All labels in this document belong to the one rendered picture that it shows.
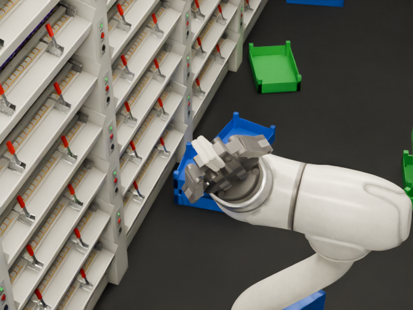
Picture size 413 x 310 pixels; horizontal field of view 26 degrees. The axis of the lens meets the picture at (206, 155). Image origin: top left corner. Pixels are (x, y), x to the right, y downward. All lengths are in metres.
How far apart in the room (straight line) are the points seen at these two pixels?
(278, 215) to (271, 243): 2.15
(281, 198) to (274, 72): 3.01
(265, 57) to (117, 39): 1.66
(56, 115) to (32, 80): 0.21
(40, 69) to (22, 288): 0.63
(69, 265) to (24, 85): 0.77
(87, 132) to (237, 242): 0.93
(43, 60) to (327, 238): 1.29
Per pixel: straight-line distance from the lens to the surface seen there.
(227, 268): 3.34
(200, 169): 1.04
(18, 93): 2.31
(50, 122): 2.51
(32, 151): 2.42
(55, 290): 2.83
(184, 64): 3.46
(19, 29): 2.20
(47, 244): 2.70
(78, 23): 2.55
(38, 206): 2.54
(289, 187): 1.28
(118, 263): 3.24
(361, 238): 1.29
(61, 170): 2.64
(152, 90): 3.23
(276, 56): 4.38
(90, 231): 2.98
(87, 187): 2.86
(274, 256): 3.39
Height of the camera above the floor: 2.49
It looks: 41 degrees down
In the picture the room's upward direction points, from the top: straight up
